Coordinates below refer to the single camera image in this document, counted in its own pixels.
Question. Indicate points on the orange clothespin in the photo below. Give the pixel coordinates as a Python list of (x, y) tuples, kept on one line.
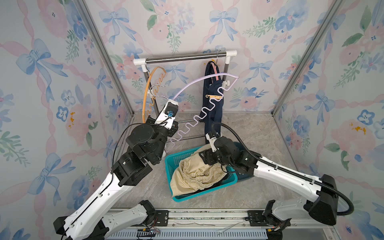
[(216, 97)]

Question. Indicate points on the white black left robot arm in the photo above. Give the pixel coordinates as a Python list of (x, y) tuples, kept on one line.
[(146, 148)]

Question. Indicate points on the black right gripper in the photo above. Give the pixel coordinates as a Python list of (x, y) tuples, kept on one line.
[(208, 157)]

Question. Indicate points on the teal perforated plastic basket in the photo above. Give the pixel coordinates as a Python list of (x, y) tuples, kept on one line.
[(172, 162)]

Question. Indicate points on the pink clothes hanger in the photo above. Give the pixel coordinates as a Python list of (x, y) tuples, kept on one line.
[(214, 69)]

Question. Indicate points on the orange clothes hanger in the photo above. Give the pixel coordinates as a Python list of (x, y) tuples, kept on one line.
[(149, 100)]

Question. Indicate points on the black shorts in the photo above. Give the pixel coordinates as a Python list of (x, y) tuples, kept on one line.
[(206, 189)]

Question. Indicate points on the dark teal plastic bin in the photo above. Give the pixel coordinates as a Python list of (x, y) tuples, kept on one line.
[(242, 177)]

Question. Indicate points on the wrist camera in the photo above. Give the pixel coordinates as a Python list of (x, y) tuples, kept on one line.
[(170, 110), (213, 141)]

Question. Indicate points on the navy blue shorts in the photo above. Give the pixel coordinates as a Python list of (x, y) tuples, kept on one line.
[(210, 87)]

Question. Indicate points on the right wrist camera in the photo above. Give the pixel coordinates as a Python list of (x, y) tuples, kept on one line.
[(213, 141)]

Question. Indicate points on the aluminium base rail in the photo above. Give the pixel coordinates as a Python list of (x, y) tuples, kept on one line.
[(220, 224)]

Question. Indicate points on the beige shorts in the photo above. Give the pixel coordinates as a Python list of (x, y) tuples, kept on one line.
[(193, 175)]

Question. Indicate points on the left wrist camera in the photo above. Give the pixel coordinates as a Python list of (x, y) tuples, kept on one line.
[(170, 110)]

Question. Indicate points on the silver aluminium corner post left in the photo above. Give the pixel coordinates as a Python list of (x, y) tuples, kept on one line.
[(100, 46)]

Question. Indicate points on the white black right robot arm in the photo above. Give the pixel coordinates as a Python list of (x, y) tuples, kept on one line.
[(317, 198)]

